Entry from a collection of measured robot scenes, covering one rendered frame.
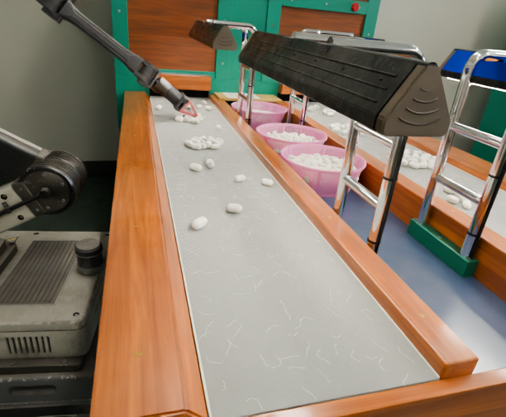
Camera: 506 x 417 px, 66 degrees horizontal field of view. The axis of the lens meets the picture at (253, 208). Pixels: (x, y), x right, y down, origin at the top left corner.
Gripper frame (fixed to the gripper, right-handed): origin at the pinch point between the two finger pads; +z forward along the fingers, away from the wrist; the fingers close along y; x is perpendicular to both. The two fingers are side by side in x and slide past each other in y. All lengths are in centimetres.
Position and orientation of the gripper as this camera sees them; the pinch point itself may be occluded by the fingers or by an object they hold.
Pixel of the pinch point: (195, 114)
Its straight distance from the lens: 169.2
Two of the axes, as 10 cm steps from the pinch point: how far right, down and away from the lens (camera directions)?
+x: -6.8, 7.1, 1.7
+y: -2.7, -4.5, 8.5
